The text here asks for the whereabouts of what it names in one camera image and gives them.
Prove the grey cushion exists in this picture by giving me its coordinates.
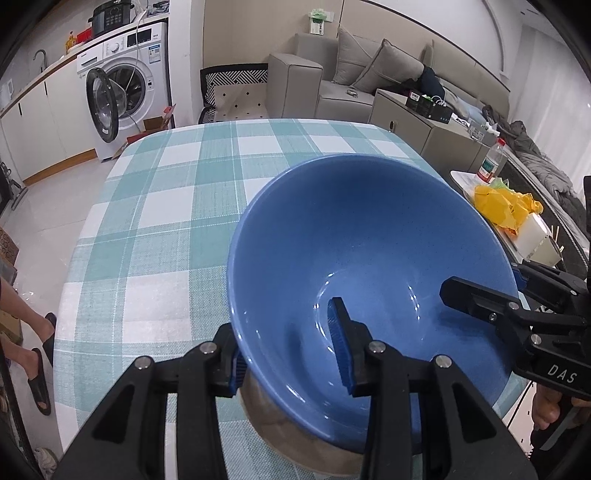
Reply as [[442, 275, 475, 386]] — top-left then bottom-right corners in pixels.
[[353, 39, 426, 95], [332, 27, 384, 86]]

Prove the yellow plastic bag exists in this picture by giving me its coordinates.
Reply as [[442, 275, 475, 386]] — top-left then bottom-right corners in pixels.
[[475, 185, 544, 238]]

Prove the dark clothes pile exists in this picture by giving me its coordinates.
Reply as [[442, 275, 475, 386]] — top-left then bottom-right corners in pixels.
[[406, 67, 446, 97]]

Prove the dark grey blanket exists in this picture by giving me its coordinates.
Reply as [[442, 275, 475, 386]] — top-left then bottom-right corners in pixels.
[[482, 105, 587, 217]]

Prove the grey bedside cabinet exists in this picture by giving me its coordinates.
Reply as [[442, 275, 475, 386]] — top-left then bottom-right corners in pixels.
[[369, 89, 504, 174]]

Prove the black white patterned floor mat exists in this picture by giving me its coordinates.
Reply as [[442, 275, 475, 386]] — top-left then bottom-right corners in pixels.
[[199, 64, 271, 124]]

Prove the white plastic container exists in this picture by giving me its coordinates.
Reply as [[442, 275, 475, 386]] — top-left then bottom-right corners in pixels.
[[512, 212, 564, 268]]

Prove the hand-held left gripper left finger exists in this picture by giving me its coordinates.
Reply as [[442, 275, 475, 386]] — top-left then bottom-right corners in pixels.
[[53, 323, 251, 480]]

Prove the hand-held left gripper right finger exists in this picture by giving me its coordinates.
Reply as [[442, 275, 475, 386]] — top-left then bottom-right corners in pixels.
[[327, 296, 539, 480]]

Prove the grey tissue box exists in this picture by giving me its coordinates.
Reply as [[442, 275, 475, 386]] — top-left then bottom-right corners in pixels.
[[468, 121, 502, 144]]

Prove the grey sofa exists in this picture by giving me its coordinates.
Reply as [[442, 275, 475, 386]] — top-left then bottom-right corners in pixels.
[[269, 28, 511, 123]]

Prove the green white box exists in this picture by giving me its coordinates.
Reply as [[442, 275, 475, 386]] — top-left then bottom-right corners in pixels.
[[307, 8, 329, 35]]

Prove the white base cabinet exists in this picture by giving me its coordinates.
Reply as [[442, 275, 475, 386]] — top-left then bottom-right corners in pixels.
[[0, 60, 100, 185]]

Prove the red cardboard box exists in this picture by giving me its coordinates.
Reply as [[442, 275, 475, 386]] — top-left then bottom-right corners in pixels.
[[127, 105, 177, 144]]

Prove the teal checked tablecloth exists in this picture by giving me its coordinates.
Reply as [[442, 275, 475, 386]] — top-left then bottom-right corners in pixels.
[[53, 117, 527, 480]]

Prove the clear plastic bottle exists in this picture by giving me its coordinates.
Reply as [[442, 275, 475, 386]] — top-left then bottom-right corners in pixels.
[[477, 137, 508, 183]]

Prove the white washing machine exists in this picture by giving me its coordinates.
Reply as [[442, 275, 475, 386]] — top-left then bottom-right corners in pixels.
[[76, 21, 174, 160]]

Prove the large blue bowl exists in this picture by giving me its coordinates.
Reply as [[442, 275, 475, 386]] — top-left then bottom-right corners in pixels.
[[226, 154, 520, 455]]

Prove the person's right hand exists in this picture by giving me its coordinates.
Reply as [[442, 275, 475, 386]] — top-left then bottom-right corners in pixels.
[[531, 382, 575, 431]]

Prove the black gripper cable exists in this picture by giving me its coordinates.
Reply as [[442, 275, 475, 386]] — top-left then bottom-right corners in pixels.
[[505, 382, 533, 429]]

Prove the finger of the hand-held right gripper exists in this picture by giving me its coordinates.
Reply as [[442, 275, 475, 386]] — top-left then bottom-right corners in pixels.
[[510, 261, 591, 315], [440, 276, 589, 365]]

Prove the black pressure cooker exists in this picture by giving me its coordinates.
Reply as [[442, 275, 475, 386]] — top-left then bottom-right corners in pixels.
[[88, 0, 137, 38]]

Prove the black box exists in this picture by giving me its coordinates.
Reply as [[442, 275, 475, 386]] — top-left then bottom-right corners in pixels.
[[405, 91, 454, 124]]

